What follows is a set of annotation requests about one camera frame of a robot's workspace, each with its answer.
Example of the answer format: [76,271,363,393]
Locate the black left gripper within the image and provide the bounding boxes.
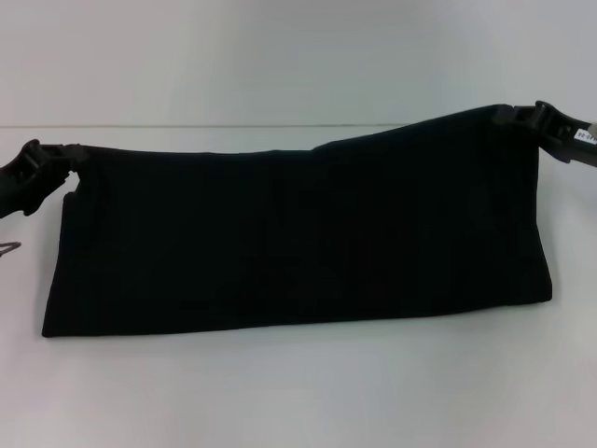
[0,138,88,220]

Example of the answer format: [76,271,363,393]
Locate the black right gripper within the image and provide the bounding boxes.
[493,99,597,170]

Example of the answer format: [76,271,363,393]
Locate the black shirt with FREE print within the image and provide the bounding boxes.
[39,102,554,340]

